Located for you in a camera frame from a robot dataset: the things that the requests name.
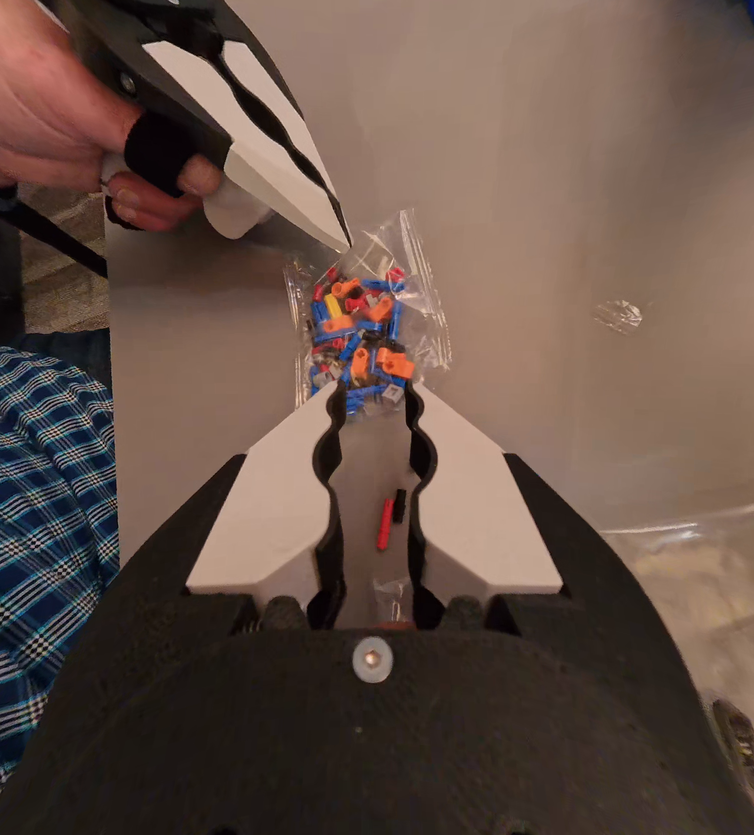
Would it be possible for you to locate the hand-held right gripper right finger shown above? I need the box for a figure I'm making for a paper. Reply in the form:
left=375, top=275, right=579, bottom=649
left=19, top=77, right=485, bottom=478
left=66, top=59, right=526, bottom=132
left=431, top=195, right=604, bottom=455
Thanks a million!
left=405, top=381, right=564, bottom=611

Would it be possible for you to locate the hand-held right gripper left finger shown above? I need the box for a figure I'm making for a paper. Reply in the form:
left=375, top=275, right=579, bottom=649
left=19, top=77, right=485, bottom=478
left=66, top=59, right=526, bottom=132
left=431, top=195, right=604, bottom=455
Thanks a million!
left=185, top=380, right=347, bottom=611

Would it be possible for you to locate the black lego part in bag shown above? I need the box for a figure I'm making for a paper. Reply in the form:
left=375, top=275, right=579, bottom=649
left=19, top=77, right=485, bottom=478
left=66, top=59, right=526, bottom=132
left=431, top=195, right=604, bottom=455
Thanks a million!
left=710, top=698, right=754, bottom=816

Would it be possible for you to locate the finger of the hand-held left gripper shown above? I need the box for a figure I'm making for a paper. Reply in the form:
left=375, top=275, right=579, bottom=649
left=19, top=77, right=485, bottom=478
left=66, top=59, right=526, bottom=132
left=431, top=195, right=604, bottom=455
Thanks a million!
left=144, top=40, right=352, bottom=255
left=224, top=42, right=353, bottom=245

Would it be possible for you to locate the blue plaid shirt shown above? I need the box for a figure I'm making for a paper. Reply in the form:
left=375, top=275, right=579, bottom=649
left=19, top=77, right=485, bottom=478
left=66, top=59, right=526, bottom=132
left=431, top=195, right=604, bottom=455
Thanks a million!
left=0, top=346, right=120, bottom=835

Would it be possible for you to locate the small zip bag of lego pieces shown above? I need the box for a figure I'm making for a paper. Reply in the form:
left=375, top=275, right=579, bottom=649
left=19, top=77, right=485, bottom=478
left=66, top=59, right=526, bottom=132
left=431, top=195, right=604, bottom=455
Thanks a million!
left=286, top=209, right=453, bottom=425

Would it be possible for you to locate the crumpled clear plastic piece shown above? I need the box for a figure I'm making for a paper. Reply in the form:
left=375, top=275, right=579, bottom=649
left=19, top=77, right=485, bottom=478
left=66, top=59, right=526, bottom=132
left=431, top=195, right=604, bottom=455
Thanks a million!
left=372, top=577, right=412, bottom=628

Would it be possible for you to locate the torn clear plastic scrap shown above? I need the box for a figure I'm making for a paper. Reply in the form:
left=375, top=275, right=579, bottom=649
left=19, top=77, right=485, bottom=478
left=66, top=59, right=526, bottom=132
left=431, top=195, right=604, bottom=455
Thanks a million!
left=592, top=300, right=643, bottom=335

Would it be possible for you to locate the black metal bar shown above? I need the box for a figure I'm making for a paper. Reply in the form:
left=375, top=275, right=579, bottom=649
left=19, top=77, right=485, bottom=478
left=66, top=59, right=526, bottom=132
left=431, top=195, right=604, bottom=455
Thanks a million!
left=0, top=202, right=108, bottom=278

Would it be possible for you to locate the large clear plastic bag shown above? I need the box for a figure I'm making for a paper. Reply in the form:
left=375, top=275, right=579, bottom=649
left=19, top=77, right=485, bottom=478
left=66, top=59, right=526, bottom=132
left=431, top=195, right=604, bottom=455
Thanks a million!
left=602, top=499, right=754, bottom=835

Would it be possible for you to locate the person's left hand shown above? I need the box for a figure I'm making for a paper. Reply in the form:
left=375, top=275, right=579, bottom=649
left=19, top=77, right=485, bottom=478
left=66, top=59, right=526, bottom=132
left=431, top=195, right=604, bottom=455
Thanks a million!
left=0, top=0, right=224, bottom=233

